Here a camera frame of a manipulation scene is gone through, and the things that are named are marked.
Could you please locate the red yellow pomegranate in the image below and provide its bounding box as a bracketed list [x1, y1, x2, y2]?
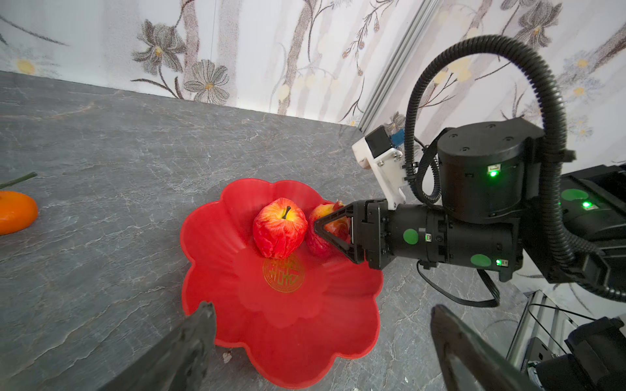
[305, 200, 350, 260]

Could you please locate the red flower-shaped fruit bowl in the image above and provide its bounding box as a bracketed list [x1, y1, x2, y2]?
[180, 179, 383, 389]

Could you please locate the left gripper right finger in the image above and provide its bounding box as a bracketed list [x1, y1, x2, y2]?
[430, 305, 539, 390]

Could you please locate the red apple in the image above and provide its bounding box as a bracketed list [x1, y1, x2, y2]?
[253, 197, 308, 260]

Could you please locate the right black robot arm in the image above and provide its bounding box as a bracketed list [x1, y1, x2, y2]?
[314, 35, 625, 308]

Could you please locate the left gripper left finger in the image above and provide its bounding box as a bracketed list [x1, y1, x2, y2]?
[101, 301, 217, 391]

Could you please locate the orange tangerine with stem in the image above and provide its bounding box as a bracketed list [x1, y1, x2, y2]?
[0, 172, 38, 236]

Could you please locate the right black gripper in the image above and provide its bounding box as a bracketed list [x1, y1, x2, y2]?
[314, 200, 523, 282]

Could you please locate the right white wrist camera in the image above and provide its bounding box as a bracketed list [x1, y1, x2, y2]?
[352, 125, 407, 210]

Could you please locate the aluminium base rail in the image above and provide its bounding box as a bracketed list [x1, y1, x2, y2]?
[506, 291, 575, 373]

